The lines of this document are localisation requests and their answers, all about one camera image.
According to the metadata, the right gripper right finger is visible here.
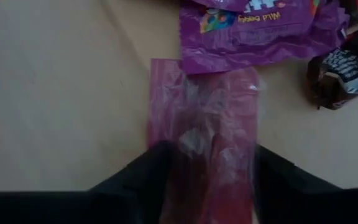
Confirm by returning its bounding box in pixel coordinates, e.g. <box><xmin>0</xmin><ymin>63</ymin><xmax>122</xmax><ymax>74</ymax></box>
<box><xmin>252</xmin><ymin>144</ymin><xmax>358</xmax><ymax>224</ymax></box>

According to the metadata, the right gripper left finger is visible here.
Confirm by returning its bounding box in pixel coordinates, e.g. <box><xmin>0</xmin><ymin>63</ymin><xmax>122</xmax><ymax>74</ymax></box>
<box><xmin>0</xmin><ymin>140</ymin><xmax>180</xmax><ymax>224</ymax></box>

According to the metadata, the purple Skittles candy pack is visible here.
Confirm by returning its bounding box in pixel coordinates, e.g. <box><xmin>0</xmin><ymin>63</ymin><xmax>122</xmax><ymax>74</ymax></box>
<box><xmin>191</xmin><ymin>0</ymin><xmax>251</xmax><ymax>12</ymax></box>
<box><xmin>178</xmin><ymin>0</ymin><xmax>351</xmax><ymax>75</ymax></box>

